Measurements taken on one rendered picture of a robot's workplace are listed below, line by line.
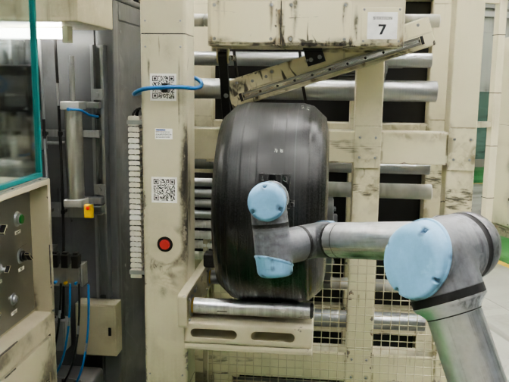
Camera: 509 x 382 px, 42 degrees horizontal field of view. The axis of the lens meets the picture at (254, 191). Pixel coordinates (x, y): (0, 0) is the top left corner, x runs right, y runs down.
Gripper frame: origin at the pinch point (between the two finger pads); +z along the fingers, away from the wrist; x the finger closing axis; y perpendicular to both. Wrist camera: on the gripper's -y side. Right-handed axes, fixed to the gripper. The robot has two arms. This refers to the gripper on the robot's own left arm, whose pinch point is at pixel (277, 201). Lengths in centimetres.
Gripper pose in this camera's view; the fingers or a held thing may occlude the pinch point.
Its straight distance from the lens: 164.1
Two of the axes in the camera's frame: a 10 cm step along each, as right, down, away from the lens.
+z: 1.0, -0.5, 9.9
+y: 0.3, -10.0, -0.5
